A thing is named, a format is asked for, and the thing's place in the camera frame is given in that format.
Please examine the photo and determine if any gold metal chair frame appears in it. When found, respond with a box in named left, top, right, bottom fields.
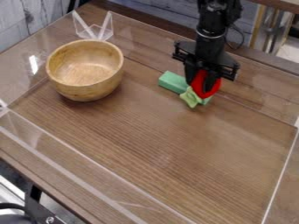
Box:
left=248, top=5, right=295, bottom=55

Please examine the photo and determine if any black table leg bracket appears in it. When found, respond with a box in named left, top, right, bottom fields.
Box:
left=24, top=185, right=65, bottom=224

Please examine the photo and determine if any green rectangular block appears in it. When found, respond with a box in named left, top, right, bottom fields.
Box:
left=157, top=71, right=211, bottom=109

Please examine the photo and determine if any light wooden bowl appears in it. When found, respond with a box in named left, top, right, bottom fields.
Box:
left=45, top=39, right=124, bottom=102

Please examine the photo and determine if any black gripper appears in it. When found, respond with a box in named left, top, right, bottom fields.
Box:
left=172, top=37, right=239, bottom=94

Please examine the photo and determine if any black cable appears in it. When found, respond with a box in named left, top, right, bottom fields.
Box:
left=0, top=202, right=28, bottom=217

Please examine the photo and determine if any clear acrylic corner bracket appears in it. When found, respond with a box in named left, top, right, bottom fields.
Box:
left=71, top=11, right=113, bottom=41

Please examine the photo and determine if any clear acrylic front barrier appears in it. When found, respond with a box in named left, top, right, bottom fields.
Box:
left=0, top=103, right=195, bottom=224

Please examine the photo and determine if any red plush fruit green stem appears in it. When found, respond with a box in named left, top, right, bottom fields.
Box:
left=189, top=70, right=219, bottom=99

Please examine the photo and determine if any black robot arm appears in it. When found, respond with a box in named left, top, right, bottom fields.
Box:
left=172, top=0, right=243, bottom=98

